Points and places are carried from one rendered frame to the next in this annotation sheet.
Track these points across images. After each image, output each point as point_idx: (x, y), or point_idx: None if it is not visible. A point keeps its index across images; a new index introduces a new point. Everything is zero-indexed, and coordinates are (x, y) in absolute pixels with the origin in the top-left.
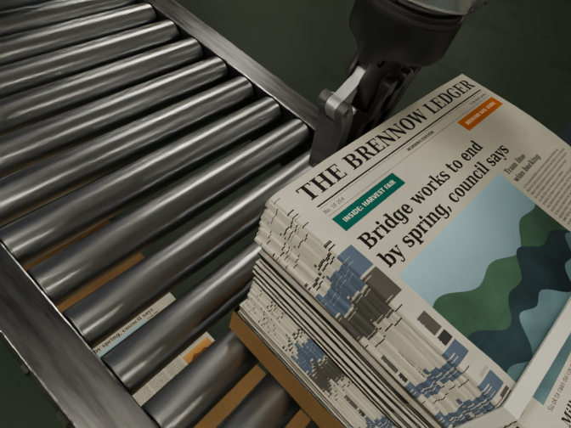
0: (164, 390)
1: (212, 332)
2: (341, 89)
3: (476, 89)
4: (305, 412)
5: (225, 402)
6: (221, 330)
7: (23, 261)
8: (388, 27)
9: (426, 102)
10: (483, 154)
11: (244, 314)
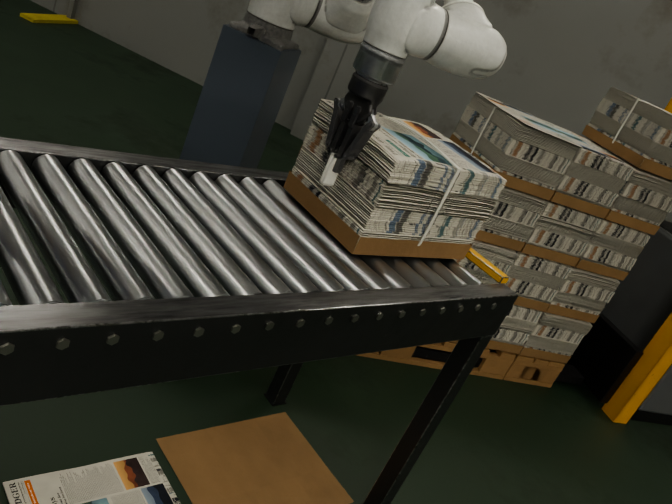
0: (374, 284)
1: (109, 457)
2: (373, 119)
3: (332, 102)
4: (216, 425)
5: (185, 474)
6: (110, 450)
7: None
8: (382, 93)
9: None
10: None
11: (363, 235)
